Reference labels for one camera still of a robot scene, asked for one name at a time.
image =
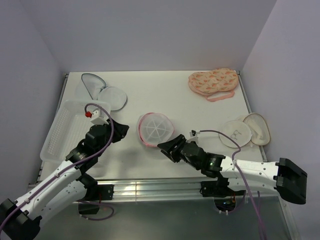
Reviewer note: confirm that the peach floral bra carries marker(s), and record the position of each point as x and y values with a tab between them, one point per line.
215	85

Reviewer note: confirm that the beige trimmed mesh laundry bag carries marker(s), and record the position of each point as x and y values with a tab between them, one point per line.
251	129

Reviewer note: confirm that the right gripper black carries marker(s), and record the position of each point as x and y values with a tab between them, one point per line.
168	148

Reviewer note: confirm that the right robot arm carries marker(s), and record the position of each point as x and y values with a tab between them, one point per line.
234	177

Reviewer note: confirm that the aluminium frame rail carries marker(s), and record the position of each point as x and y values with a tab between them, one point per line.
150	187

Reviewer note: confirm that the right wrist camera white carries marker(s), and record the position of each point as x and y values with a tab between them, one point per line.
194	135

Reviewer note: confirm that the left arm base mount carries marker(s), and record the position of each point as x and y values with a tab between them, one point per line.
98	193

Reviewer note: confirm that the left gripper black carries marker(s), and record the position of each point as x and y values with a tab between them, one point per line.
119	131

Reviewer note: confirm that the grey trimmed mesh laundry bag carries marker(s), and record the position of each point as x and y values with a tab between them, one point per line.
93	87

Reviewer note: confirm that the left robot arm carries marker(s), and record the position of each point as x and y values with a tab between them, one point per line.
22	218

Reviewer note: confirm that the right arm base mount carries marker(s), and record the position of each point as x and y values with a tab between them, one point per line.
226	200

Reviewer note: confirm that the pink trimmed mesh laundry bag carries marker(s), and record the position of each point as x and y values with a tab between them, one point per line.
154	128

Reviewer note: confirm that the white plastic basket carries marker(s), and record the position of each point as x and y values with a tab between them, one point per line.
69	127

